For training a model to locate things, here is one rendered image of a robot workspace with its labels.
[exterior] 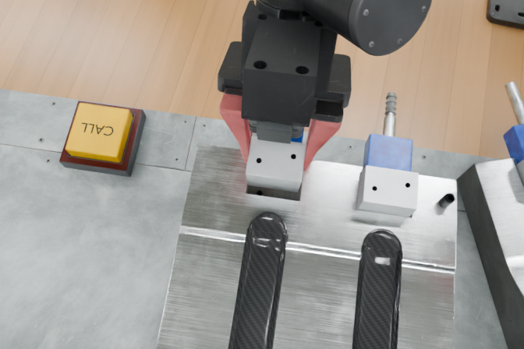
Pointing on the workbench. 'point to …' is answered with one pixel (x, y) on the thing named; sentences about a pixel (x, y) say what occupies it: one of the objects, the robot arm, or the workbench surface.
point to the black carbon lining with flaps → (377, 260)
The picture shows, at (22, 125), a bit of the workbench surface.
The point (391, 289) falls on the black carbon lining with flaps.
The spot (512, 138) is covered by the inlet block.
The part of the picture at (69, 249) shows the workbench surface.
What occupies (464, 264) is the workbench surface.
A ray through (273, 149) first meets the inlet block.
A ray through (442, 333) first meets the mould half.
